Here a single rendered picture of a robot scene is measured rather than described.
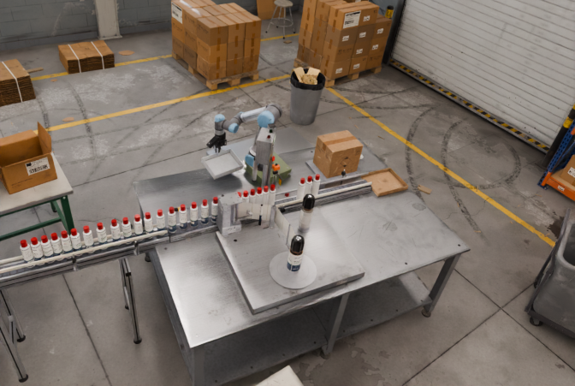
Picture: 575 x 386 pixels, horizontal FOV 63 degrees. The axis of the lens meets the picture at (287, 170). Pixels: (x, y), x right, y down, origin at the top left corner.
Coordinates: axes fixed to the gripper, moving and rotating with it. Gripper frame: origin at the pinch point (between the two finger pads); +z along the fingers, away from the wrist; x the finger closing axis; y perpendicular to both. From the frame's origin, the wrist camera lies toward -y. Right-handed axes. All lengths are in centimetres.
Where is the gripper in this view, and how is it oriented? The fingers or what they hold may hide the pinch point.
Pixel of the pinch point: (216, 154)
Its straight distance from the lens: 380.5
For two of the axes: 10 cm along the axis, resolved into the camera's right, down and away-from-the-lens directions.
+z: -1.1, 7.9, 6.1
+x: -6.6, -5.2, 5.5
